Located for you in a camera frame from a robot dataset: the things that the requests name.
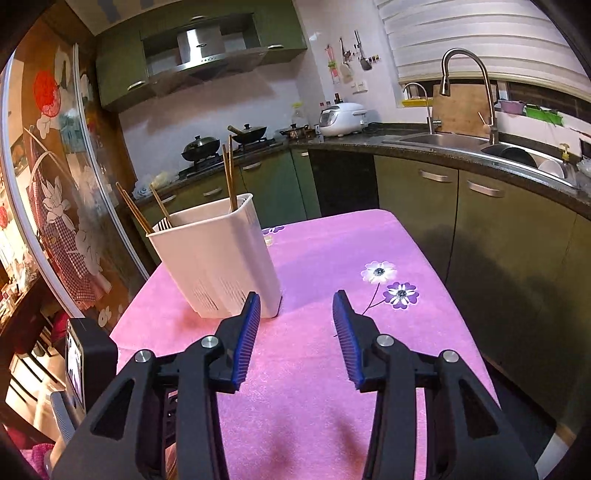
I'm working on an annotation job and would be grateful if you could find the wooden chopstick pair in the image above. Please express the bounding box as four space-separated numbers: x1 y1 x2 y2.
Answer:
221 144 238 212
228 135 238 203

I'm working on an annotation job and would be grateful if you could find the small steel tap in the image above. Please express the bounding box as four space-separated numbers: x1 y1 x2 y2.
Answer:
400 82 442 135

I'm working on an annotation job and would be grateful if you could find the steel kitchen faucet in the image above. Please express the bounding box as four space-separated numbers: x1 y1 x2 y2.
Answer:
433 47 499 145

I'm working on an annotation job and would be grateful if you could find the steel range hood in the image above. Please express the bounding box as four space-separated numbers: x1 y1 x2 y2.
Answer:
143 24 269 96

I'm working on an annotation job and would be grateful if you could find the wooden cutting board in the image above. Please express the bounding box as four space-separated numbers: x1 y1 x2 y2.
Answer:
433 83 490 139

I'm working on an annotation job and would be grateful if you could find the white plastic utensil holder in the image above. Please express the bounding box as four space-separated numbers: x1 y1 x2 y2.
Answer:
147 193 283 318

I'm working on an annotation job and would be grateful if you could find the small black pot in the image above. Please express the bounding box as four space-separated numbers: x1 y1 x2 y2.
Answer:
280 124 310 141

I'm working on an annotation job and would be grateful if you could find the white rice cooker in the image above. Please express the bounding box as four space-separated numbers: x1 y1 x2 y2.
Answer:
318 102 368 137

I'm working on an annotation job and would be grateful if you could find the white window blind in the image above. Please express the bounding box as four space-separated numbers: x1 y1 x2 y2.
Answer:
375 1 590 101

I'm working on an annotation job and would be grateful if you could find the black wok right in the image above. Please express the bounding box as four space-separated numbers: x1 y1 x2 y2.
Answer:
228 124 267 145

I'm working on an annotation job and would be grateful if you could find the steel sink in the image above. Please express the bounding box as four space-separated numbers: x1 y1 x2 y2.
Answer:
382 133 577 188

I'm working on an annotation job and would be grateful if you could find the glass sliding door floral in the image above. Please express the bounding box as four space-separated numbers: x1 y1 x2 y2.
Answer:
1 45 148 330

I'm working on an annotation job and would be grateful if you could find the wooden chopstick single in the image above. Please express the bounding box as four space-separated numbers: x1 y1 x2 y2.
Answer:
149 184 171 224

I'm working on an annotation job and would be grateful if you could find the black plastic fork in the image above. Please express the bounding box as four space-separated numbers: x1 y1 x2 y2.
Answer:
153 218 172 232

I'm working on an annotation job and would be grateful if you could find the pink floral tablecloth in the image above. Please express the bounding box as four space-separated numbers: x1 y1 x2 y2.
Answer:
109 208 500 480

